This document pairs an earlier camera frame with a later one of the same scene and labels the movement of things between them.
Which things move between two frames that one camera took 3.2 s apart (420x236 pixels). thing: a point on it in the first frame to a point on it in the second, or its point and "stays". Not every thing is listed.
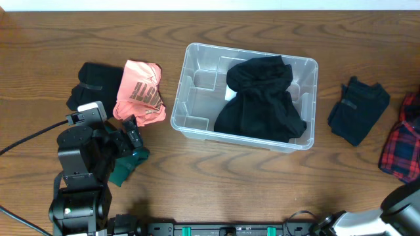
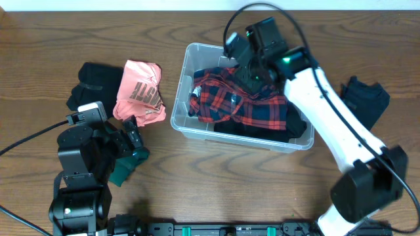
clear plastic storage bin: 203,84 stays
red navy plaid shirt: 400,155 to 221,94
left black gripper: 132,134 stays
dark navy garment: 359,107 stays
